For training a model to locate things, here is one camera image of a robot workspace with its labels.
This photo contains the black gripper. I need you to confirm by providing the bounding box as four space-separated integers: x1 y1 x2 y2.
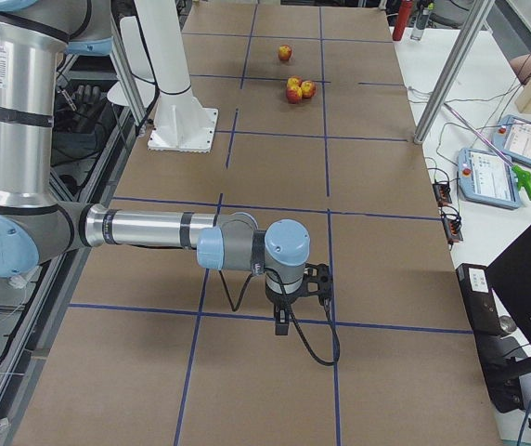
265 278 307 335

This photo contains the red yellow apple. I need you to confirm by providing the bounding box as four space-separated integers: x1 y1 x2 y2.
286 76 303 88
301 80 317 99
278 45 292 62
285 85 303 104

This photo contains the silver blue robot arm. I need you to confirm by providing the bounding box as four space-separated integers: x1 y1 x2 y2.
0 1 310 335

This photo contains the black box computer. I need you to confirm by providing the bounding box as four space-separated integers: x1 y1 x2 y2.
456 263 531 413

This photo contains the red yellow apple front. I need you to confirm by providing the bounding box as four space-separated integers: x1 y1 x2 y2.
285 85 303 104

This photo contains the near blue teach pendant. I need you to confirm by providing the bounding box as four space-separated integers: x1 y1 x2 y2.
457 148 522 210

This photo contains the blue teach pendant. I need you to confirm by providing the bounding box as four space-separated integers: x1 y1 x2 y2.
492 114 531 167
457 148 522 210

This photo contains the far blue teach pendant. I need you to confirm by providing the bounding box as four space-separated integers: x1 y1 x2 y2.
492 114 531 167

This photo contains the clear water bottle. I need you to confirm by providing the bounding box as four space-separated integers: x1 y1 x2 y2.
410 0 434 41

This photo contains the red bottle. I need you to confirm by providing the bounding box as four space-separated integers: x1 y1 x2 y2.
392 0 414 42

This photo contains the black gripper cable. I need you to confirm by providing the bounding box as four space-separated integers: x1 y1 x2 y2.
218 269 342 367

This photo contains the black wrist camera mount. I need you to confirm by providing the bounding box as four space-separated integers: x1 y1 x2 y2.
302 263 333 307

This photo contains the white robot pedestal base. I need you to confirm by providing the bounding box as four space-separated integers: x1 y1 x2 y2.
136 0 218 152

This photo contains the green handled reacher grabber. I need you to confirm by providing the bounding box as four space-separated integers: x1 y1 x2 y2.
443 102 531 201

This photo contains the aluminium frame post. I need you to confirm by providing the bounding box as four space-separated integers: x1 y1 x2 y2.
413 0 495 145

